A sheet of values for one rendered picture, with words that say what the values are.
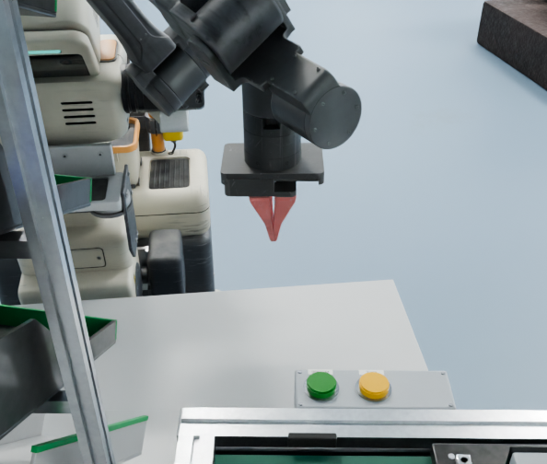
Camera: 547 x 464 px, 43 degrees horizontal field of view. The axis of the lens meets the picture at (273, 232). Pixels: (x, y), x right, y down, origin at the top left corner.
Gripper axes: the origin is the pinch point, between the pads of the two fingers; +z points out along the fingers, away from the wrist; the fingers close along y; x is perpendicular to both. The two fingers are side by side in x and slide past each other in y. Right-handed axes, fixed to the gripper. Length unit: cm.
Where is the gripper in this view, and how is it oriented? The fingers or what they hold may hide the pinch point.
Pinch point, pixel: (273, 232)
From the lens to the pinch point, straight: 75.0
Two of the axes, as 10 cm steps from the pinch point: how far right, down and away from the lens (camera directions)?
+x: 0.1, -5.7, 8.2
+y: 10.0, 0.0, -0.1
